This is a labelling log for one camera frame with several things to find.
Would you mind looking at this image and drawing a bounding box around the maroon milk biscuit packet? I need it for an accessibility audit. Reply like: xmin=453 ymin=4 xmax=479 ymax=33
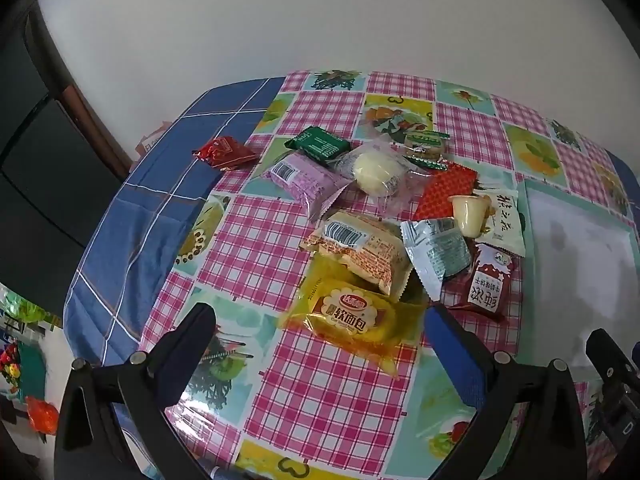
xmin=448 ymin=242 xmax=520 ymax=323

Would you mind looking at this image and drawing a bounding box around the white calligraphy snack packet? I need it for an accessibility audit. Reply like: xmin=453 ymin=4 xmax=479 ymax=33
xmin=474 ymin=188 xmax=526 ymax=258

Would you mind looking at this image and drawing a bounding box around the light teal snack packet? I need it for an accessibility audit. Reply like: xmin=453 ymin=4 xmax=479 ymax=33
xmin=400 ymin=217 xmax=472 ymax=301

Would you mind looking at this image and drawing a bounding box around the yellow pudding cup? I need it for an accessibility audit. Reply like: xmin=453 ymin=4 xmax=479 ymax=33
xmin=449 ymin=195 xmax=490 ymax=238

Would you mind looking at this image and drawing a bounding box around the orange barcode bread packet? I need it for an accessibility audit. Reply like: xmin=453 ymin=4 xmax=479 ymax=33
xmin=299 ymin=210 xmax=413 ymax=301

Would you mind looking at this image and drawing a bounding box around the yellow soft bread packet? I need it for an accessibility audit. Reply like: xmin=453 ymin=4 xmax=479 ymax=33
xmin=278 ymin=255 xmax=425 ymax=377

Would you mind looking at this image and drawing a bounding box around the red patterned packet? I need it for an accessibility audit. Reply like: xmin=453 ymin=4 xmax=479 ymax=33
xmin=412 ymin=162 xmax=477 ymax=221

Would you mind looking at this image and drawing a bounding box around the green-edged clear biscuit packet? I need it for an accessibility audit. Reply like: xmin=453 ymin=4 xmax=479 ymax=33
xmin=404 ymin=130 xmax=450 ymax=170

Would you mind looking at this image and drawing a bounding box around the clear-wrapped round white bun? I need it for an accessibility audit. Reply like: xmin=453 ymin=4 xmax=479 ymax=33
xmin=330 ymin=134 xmax=431 ymax=208

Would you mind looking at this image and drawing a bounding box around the purple snack packet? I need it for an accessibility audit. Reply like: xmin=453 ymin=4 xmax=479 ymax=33
xmin=262 ymin=151 xmax=352 ymax=222

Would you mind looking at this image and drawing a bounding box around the dark red nice snack packet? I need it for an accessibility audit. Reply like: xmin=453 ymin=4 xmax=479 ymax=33
xmin=192 ymin=136 xmax=259 ymax=171

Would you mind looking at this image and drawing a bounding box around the dark green snack packet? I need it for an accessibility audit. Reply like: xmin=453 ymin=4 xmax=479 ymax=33
xmin=284 ymin=126 xmax=352 ymax=166

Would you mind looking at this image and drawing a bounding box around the white tray with teal rim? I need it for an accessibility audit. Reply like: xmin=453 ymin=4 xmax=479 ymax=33
xmin=518 ymin=180 xmax=639 ymax=370

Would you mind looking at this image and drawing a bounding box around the pink checkered picture tablecloth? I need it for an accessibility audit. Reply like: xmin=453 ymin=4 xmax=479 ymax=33
xmin=142 ymin=70 xmax=639 ymax=479

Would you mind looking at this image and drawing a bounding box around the blue plaid bed cover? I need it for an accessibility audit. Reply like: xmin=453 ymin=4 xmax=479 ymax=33
xmin=63 ymin=77 xmax=283 ymax=365

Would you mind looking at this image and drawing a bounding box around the dark cabinet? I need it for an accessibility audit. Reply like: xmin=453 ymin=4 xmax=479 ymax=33
xmin=1 ymin=8 xmax=127 ymax=313

